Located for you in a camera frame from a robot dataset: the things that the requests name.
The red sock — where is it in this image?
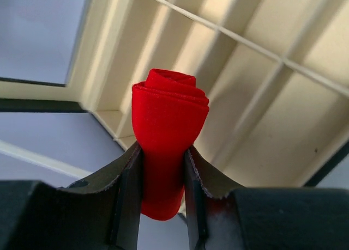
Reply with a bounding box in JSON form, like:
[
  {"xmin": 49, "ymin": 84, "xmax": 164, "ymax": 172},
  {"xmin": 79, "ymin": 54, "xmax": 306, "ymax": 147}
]
[{"xmin": 131, "ymin": 69, "xmax": 209, "ymax": 221}]

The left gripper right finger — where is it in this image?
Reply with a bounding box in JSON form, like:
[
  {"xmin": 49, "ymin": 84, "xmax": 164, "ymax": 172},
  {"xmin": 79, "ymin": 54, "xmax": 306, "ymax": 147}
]
[{"xmin": 184, "ymin": 147, "xmax": 348, "ymax": 249}]

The black compartment organizer box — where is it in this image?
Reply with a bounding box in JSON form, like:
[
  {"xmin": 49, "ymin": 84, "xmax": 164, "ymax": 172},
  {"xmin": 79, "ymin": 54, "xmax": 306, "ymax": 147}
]
[{"xmin": 1, "ymin": 0, "xmax": 348, "ymax": 187}]

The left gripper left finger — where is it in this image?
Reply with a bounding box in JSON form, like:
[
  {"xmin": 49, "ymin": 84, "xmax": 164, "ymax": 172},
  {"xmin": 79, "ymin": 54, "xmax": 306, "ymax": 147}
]
[{"xmin": 1, "ymin": 143, "xmax": 142, "ymax": 249}]

